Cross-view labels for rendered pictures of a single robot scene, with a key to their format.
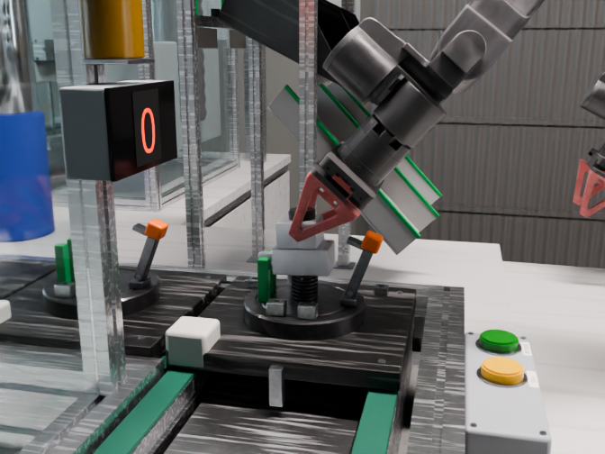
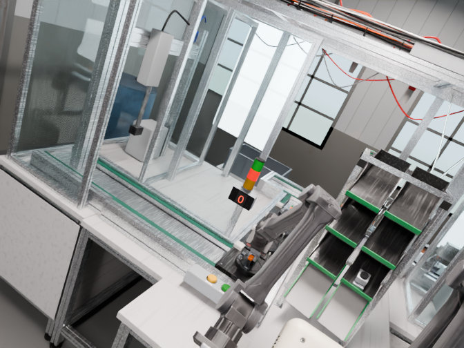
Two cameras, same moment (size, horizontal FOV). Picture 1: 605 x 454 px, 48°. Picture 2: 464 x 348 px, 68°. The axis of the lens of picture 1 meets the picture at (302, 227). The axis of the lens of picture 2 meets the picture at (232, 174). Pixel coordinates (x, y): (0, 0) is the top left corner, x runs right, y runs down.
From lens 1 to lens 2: 161 cm
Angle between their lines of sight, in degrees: 88
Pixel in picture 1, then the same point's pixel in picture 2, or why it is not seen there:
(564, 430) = (212, 320)
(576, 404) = not seen: hidden behind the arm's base
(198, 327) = (238, 244)
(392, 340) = (230, 271)
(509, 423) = (194, 268)
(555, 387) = not seen: hidden behind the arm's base
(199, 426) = (220, 250)
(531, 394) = (203, 278)
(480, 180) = not seen: outside the picture
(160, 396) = (224, 242)
